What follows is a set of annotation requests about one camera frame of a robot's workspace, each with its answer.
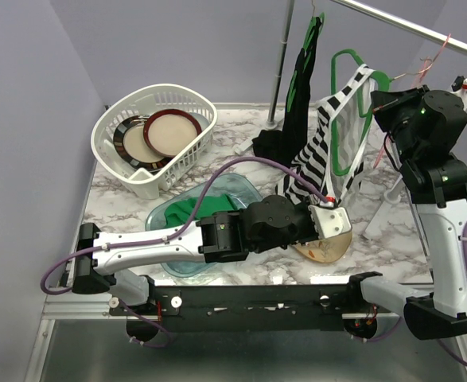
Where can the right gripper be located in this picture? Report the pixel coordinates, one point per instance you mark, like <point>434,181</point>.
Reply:
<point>383,101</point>

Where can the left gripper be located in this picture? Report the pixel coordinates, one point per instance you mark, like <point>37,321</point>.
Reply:
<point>305,209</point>

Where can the green hanger with striped top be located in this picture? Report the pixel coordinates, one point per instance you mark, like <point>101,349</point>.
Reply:
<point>352,122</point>

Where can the black white striped tank top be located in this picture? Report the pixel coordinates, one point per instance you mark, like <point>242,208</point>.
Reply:
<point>313,162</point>

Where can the pink wire hanger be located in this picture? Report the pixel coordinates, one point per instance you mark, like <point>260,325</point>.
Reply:
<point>427,64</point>

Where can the green hanger with black top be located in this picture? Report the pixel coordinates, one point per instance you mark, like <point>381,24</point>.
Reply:
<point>299,89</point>

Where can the green tank top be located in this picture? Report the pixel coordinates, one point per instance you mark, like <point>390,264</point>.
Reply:
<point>179,212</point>

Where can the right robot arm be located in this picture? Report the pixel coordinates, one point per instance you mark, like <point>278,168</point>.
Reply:
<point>425,125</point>

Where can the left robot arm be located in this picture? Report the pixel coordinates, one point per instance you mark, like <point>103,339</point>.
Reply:
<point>222,237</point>

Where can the beige bird pattern plate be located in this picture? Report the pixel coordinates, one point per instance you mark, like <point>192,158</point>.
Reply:
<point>326,250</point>

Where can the clear blue plastic tray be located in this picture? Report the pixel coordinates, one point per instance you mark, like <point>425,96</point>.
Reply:
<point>236,186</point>

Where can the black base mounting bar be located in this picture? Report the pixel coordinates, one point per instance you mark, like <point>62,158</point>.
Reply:
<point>326,305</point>

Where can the metal clothes rack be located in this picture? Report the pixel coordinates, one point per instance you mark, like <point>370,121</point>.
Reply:
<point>392,196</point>

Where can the red rimmed plate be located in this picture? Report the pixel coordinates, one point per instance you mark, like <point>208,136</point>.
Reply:
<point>168,132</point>

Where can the white plastic dish basket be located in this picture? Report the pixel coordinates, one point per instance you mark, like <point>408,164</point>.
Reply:
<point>146,101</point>

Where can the black rimmed plate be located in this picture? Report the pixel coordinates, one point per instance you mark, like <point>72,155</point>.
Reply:
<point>130,145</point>

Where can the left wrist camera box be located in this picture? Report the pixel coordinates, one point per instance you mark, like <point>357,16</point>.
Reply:
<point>329,219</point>

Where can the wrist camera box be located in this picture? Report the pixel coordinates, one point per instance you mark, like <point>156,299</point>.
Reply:
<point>329,219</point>
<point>459,89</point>

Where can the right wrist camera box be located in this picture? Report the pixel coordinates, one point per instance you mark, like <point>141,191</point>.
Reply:
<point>459,89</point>

